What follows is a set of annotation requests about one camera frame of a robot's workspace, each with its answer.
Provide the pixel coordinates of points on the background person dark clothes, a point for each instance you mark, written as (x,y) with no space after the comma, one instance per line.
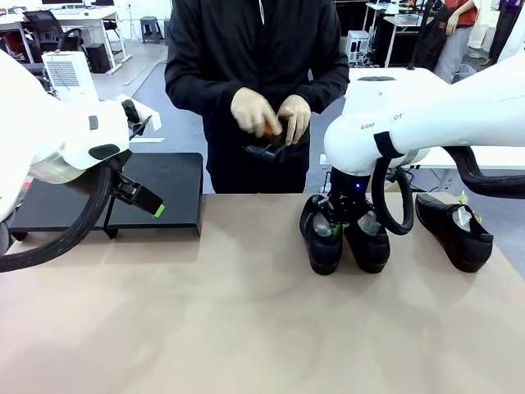
(506,28)

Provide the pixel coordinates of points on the person right forearm black sleeve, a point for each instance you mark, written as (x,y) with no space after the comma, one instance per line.
(197,98)

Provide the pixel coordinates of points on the white floor tape strip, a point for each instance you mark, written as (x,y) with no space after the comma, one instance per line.
(152,140)

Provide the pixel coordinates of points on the grey plastic stool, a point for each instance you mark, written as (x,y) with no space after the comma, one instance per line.
(152,28)

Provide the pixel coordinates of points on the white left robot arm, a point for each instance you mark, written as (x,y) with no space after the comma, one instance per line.
(41,123)

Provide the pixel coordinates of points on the grey plastic bin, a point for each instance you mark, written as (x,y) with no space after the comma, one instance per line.
(465,74)

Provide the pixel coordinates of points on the black metal shoe stand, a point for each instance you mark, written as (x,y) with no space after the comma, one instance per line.
(49,205)
(172,184)

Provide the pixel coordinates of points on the person left hand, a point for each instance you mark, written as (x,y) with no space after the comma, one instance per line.
(299,115)

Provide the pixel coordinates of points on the black computer tower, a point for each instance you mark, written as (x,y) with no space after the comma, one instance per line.
(98,57)

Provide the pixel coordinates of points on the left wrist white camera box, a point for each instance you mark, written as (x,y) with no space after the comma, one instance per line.
(143,111)

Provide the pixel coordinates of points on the person torso black jacket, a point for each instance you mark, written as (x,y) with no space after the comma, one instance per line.
(254,49)

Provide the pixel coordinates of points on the black leather buckle shoe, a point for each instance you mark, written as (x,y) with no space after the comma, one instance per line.
(369,250)
(451,238)
(324,254)

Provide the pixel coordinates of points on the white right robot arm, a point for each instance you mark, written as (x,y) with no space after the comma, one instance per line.
(430,115)

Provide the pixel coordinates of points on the background person red shirt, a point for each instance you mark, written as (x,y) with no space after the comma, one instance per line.
(455,45)

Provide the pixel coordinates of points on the white frame background desk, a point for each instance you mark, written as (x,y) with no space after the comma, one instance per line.
(410,20)

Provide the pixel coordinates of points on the person left forearm black sleeve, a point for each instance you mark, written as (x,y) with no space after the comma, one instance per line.
(328,96)

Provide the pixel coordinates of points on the person right hand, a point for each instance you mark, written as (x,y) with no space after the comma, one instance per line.
(250,106)

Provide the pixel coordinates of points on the white table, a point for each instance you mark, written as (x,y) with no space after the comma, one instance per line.
(418,76)

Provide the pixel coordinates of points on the white computer case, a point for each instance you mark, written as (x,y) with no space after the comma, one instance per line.
(357,45)

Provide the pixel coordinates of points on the white air purifier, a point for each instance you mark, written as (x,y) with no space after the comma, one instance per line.
(69,74)

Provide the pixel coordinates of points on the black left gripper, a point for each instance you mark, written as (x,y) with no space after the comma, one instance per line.
(128,189)

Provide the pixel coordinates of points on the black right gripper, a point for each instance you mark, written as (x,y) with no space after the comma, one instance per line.
(348,184)

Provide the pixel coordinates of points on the black garment on stand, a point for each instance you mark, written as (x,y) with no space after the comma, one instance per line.
(430,41)

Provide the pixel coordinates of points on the black office chair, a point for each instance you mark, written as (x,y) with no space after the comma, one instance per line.
(45,28)

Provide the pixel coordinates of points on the white office desk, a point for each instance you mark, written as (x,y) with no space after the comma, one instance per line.
(82,14)

